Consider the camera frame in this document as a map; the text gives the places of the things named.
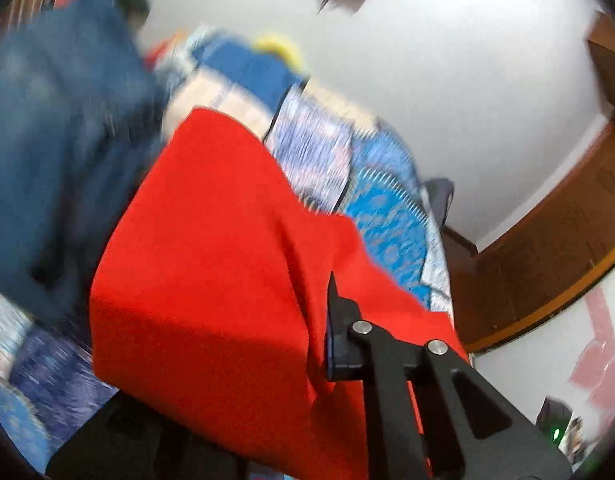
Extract red zip jacket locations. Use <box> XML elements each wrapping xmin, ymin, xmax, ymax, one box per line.
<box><xmin>89</xmin><ymin>108</ymin><xmax>459</xmax><ymax>479</ymax></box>

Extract brown wooden door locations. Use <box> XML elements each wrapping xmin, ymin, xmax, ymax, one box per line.
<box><xmin>442</xmin><ymin>13</ymin><xmax>615</xmax><ymax>352</ymax></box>

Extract grey purple backpack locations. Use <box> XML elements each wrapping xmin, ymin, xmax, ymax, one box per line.
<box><xmin>425</xmin><ymin>178</ymin><xmax>455</xmax><ymax>230</ymax></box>

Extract blue patchwork bed quilt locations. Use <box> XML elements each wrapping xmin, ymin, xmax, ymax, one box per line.
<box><xmin>13</xmin><ymin>39</ymin><xmax>453</xmax><ymax>450</ymax></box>

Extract folded blue jeans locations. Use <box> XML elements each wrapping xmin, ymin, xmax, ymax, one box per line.
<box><xmin>0</xmin><ymin>0</ymin><xmax>165</xmax><ymax>325</ymax></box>

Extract pink heart wall sticker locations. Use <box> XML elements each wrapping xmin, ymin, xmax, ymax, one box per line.
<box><xmin>569</xmin><ymin>287</ymin><xmax>615</xmax><ymax>419</ymax></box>

